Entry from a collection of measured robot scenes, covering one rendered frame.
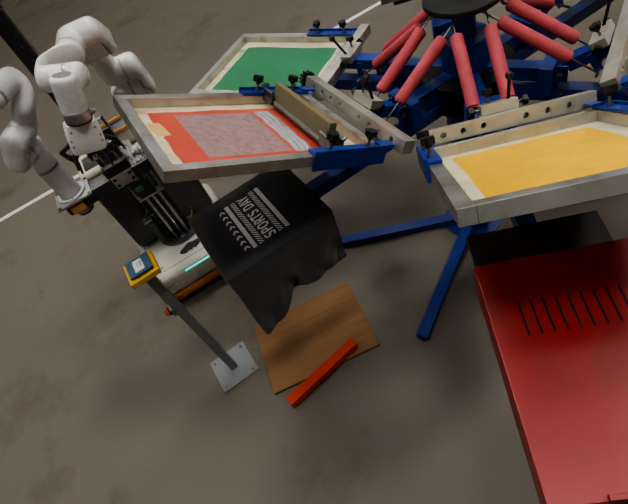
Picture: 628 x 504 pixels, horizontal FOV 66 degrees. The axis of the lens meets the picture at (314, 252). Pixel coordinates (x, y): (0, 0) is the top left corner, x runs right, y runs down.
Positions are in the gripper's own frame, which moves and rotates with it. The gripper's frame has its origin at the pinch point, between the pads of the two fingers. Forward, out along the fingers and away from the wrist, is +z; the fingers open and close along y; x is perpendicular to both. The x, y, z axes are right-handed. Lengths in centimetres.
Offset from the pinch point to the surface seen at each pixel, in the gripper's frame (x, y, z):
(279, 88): -16, -73, -1
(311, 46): -91, -130, 16
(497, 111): 45, -125, -2
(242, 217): -4, -46, 43
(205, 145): 8.3, -33.1, -0.4
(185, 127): -6.5, -31.5, -0.8
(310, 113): 8, -73, 0
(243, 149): 13.3, -44.0, 2.1
